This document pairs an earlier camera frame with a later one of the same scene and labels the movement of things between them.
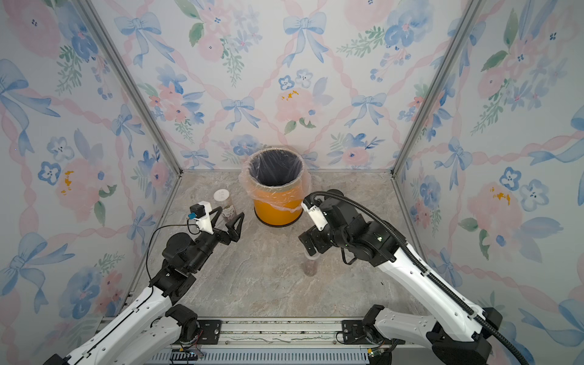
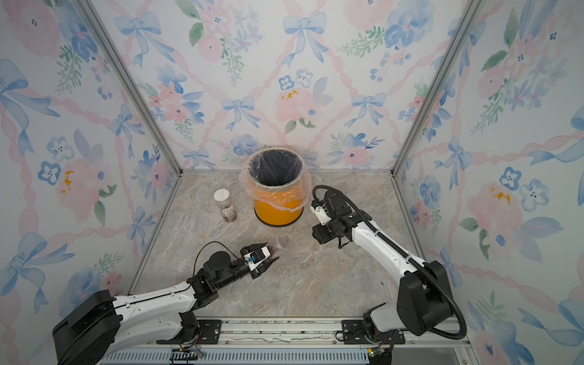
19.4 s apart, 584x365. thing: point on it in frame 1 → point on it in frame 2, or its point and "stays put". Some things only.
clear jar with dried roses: x=310 y=264 → x=279 y=243
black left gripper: x=235 y=235 → x=259 y=271
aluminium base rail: x=288 y=341 stays put
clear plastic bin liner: x=277 y=176 stays put
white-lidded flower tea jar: x=222 y=197 stays put
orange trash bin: x=277 y=177 stays put
